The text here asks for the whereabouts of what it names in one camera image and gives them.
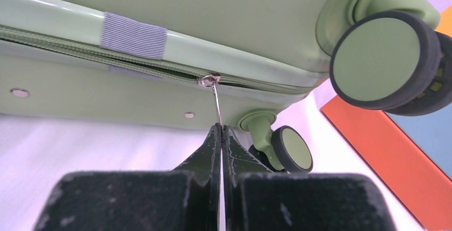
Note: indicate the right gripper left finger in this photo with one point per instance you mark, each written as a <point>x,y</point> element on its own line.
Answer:
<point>185,198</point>

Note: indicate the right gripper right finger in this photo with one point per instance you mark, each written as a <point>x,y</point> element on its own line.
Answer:
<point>258,199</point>

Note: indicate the silver zipper pull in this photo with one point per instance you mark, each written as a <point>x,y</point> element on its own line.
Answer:
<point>211,81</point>

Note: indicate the green hard-shell suitcase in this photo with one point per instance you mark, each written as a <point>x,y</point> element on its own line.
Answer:
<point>139,61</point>

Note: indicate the orange blue stacked box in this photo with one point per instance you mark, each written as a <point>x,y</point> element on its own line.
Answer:
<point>388,65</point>

